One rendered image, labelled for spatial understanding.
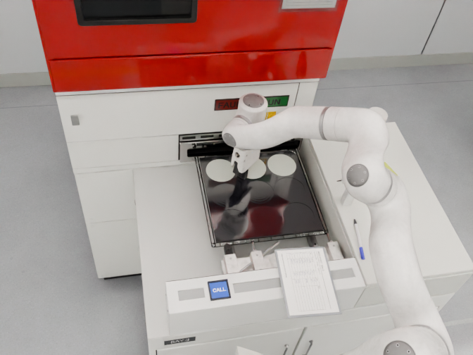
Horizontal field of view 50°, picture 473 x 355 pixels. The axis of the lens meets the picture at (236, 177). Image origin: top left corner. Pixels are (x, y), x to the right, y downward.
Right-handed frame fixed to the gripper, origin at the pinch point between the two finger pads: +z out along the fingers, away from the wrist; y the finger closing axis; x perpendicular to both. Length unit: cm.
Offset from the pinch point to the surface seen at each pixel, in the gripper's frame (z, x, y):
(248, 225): 2.5, -13.3, -14.2
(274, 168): 2.4, -6.2, 10.8
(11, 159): 92, 142, -10
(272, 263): 4.5, -26.7, -19.3
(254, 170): 2.4, -1.5, 5.2
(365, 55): 81, 37, 206
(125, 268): 78, 40, -23
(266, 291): -3.4, -32.1, -32.1
